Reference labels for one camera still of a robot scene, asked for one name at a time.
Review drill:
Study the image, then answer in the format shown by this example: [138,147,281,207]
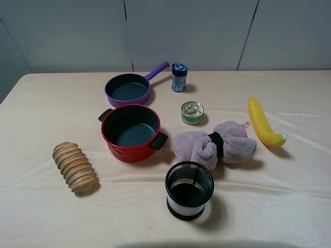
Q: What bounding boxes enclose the yellow banana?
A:
[248,97,288,147]

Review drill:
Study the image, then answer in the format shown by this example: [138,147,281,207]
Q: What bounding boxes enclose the small tin can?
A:
[180,101,204,126]

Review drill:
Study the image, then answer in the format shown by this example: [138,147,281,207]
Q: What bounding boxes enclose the blue labelled small jar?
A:
[172,63,188,92]

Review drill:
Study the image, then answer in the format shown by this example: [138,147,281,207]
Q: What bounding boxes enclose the purple frying pan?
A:
[104,61,170,107]

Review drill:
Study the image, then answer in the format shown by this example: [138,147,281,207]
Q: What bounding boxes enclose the black mesh pen holder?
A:
[165,161,214,221]

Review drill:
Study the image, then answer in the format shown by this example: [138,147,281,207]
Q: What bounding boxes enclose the pink towel with black band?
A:
[172,121,257,170]

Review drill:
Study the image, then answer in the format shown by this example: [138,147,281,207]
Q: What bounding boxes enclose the striped bread roll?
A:
[52,142,97,194]

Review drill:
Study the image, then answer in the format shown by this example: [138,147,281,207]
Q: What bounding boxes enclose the red pot black handles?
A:
[98,104,168,163]

